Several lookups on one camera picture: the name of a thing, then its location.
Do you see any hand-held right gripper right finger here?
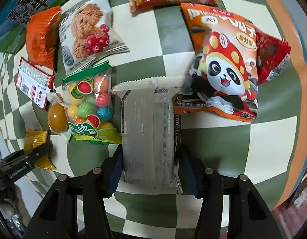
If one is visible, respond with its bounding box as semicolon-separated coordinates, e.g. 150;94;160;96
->
179;145;284;239

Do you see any shiny orange snack packet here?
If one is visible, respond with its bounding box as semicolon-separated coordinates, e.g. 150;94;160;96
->
26;6;62;71

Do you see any clear packet with brown egg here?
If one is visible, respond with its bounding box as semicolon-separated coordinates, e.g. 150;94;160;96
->
46;93;72;144

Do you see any red and white packet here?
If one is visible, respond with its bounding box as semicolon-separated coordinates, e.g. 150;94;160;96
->
15;57;55;111

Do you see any gold foil snack packet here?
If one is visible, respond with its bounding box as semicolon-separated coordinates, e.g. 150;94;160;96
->
24;129;57;171

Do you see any silver grey snack packet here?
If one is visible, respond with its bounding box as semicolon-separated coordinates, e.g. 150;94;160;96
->
111;76;185;195

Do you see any white cookie packet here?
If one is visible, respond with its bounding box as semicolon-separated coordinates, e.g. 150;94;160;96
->
58;0;130;76

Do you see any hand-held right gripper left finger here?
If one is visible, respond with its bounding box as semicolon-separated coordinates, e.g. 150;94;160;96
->
23;147;123;239

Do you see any green bag of gumballs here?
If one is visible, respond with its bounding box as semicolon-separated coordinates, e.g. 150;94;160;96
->
62;60;123;145

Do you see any red starred snack packet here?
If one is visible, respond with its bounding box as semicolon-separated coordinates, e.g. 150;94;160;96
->
254;28;292;85

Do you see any green white checkered mat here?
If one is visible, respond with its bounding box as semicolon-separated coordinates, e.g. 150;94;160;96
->
0;0;307;239

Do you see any orange panda snack bag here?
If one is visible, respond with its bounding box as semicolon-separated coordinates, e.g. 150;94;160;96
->
173;3;259;123

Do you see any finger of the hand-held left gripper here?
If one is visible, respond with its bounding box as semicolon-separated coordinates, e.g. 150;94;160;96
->
0;142;53;178

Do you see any blue and green carton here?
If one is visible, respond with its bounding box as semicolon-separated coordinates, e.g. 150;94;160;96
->
0;0;77;54

